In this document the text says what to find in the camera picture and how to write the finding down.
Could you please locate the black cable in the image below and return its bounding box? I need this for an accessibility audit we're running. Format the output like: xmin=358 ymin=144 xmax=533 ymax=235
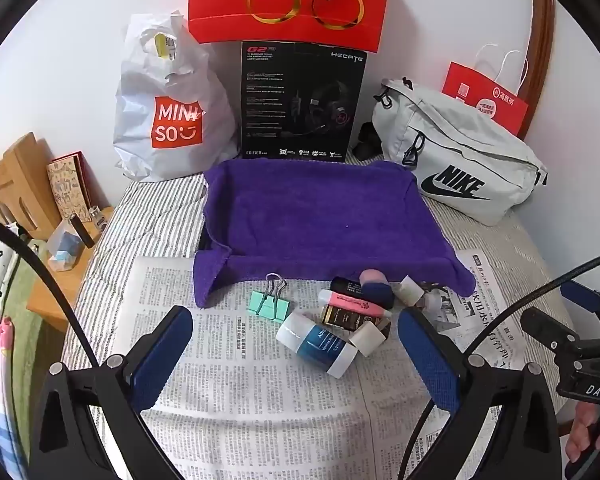
xmin=0 ymin=210 xmax=148 ymax=480
xmin=399 ymin=249 xmax=600 ymax=480

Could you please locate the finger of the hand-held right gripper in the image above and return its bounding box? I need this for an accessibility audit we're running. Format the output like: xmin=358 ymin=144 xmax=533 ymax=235
xmin=520 ymin=307 xmax=596 ymax=361
xmin=560 ymin=280 xmax=600 ymax=341

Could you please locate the black cylinder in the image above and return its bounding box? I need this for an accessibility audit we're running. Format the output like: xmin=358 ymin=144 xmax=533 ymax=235
xmin=69 ymin=214 xmax=97 ymax=250

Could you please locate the blue and white jar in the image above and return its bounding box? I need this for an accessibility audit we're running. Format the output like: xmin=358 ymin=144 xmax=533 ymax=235
xmin=276 ymin=311 xmax=358 ymax=380

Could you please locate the white plastic shopping bag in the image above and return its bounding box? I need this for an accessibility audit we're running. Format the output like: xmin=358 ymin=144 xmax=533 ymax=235
xmin=111 ymin=10 xmax=241 ymax=183

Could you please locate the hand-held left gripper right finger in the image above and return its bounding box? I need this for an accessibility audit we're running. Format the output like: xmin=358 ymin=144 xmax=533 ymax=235
xmin=397 ymin=307 xmax=566 ymax=480

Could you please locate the white crossbody bag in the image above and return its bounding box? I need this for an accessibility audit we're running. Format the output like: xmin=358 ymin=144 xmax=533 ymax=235
xmin=370 ymin=77 xmax=549 ymax=226

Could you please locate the newspaper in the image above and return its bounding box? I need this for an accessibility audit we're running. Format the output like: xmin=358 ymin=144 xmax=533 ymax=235
xmin=65 ymin=250 xmax=521 ymax=480

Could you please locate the person's right hand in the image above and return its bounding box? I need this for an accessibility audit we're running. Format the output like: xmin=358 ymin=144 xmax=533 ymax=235
xmin=565 ymin=402 xmax=600 ymax=466

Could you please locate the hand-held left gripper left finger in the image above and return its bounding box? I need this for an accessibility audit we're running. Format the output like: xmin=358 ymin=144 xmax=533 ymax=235
xmin=27 ymin=305 xmax=195 ymax=480

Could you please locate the pink tube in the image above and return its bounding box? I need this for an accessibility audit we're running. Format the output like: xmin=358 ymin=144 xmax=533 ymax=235
xmin=318 ymin=289 xmax=393 ymax=320

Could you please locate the white plug adapter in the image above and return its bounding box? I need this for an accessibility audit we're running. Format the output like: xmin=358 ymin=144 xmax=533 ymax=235
xmin=396 ymin=275 xmax=427 ymax=307

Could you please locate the black rectangular box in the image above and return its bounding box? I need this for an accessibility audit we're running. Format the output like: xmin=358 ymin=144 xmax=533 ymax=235
xmin=331 ymin=276 xmax=366 ymax=297

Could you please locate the black headphone box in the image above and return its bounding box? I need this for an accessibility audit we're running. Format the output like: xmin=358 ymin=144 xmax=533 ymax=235
xmin=240 ymin=40 xmax=368 ymax=162

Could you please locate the small red paper bag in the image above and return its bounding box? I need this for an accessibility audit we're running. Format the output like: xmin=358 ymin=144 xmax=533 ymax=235
xmin=441 ymin=42 xmax=530 ymax=141

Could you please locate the wooden nightstand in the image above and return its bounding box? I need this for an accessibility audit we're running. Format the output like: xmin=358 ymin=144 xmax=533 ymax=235
xmin=26 ymin=205 xmax=116 ymax=333

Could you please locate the red gift bag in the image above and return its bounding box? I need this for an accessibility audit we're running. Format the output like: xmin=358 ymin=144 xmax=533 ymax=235
xmin=187 ymin=0 xmax=393 ymax=56

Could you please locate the wooden frame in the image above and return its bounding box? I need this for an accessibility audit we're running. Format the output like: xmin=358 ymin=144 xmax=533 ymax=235
xmin=522 ymin=0 xmax=556 ymax=141

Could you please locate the clear plastic box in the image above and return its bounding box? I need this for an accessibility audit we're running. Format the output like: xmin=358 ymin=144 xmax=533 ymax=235
xmin=47 ymin=222 xmax=83 ymax=273

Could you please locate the black and gold tube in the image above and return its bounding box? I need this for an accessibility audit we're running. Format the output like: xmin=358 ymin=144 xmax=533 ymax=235
xmin=320 ymin=304 xmax=392 ymax=341

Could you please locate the patterned notebook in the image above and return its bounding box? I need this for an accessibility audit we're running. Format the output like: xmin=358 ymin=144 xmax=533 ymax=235
xmin=46 ymin=152 xmax=95 ymax=223

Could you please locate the green binder clip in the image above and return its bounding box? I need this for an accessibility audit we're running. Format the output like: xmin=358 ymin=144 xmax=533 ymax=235
xmin=247 ymin=273 xmax=291 ymax=322

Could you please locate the pink and blue capsule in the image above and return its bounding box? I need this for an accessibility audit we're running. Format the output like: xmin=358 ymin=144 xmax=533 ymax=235
xmin=359 ymin=269 xmax=396 ymax=309

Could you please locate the purple towel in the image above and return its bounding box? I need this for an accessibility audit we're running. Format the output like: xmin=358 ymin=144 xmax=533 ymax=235
xmin=192 ymin=157 xmax=477 ymax=309

